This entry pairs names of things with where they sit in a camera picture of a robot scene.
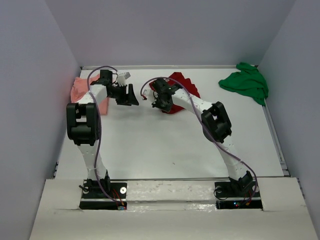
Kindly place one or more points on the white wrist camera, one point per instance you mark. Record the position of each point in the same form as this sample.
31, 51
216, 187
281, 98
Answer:
122, 78
149, 94

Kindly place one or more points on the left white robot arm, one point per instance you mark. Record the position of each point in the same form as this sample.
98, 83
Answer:
84, 126

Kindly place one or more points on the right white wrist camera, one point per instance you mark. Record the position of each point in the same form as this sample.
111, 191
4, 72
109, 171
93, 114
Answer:
149, 94

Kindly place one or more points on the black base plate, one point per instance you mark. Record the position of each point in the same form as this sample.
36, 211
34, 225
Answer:
227, 199
92, 197

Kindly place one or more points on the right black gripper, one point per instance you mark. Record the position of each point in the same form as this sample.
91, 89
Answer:
163, 102

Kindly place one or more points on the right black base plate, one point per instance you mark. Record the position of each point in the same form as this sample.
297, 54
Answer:
227, 199

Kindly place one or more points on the red t shirt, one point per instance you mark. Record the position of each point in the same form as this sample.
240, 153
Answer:
184, 93

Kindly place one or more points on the pink t shirt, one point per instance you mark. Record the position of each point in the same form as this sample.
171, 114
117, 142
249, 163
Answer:
80, 88

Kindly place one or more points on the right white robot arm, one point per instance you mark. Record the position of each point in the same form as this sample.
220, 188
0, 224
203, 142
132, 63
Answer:
216, 127

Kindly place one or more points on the green t shirt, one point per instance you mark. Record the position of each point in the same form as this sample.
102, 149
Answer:
248, 82

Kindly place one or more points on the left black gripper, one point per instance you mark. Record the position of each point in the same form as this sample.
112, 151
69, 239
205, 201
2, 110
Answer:
126, 94

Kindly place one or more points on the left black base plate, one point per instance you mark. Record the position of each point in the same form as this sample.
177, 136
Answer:
92, 197

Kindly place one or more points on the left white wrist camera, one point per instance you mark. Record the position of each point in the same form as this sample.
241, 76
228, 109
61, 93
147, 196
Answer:
122, 78

